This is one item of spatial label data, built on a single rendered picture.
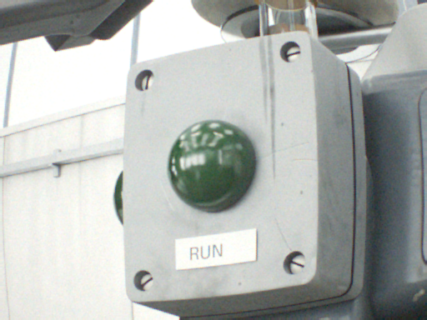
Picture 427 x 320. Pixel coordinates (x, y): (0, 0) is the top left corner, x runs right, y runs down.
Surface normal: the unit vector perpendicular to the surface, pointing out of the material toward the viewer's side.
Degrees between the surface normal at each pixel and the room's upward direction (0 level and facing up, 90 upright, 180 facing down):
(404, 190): 90
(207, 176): 114
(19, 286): 90
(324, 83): 90
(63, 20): 147
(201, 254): 90
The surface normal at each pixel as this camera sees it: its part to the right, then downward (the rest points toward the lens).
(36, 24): 0.54, 0.82
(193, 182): -0.49, 0.23
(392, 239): -0.50, -0.26
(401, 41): -0.99, -0.04
